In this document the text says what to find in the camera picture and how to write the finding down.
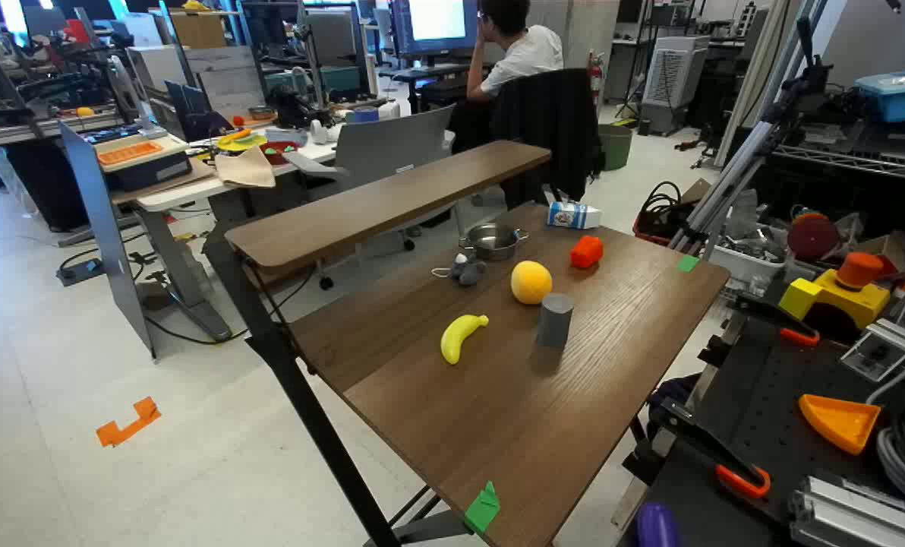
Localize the yellow toy banana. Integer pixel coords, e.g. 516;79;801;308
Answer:
438;309;496;369

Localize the small metal cup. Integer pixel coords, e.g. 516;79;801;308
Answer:
431;253;488;288

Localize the metal bowl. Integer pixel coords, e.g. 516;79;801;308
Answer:
461;218;528;261

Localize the yellow round toy fruit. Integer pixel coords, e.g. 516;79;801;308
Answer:
506;258;556;308

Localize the raised wooden shelf board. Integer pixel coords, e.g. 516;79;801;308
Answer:
221;136;556;273

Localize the grey cylinder block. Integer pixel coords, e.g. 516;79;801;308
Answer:
538;291;576;352

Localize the blue white milk carton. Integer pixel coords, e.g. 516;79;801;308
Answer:
545;198;605;235

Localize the red toy pepper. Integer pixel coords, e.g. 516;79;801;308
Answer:
567;235;608;273

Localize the grey plastic back chair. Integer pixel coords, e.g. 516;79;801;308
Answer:
312;104;459;256

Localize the black office chair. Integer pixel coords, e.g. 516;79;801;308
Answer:
448;68;608;206

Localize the green waste bin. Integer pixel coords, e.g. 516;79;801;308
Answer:
599;121;635;174

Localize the person in white shirt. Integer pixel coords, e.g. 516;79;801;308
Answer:
466;0;567;104

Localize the computer monitor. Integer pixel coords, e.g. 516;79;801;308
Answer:
396;0;481;62

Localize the white desk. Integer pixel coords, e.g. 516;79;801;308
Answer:
131;161;343;344

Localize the white cabinet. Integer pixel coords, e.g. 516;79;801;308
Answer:
637;32;715;136

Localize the grey tripod stand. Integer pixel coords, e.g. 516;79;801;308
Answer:
676;12;840;253

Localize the purple toy eggplant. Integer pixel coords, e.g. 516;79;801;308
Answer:
631;500;682;547

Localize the box with orange lid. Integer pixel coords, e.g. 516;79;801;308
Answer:
90;132;195;194

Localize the yellow cube block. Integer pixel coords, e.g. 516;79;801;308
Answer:
777;278;827;321

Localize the black orange spring clamp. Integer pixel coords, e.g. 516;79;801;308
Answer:
727;291;823;352
649;396;777;506

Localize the grey blue divider panel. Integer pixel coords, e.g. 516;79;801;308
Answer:
58;125;161;363

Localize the dark red ball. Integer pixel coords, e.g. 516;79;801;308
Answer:
784;209;844;265

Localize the yellow box red stop button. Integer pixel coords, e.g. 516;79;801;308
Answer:
815;248;892;331

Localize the orange triangular plastic piece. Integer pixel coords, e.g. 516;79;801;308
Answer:
796;393;884;458

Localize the blue plastic bin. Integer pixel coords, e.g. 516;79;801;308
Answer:
849;68;905;129

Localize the black bag with handle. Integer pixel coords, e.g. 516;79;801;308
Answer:
631;180;693;246

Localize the silver metal bracket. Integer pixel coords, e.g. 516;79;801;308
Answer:
840;316;905;386

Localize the aluminium profile rail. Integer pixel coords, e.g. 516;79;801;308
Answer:
784;474;905;547

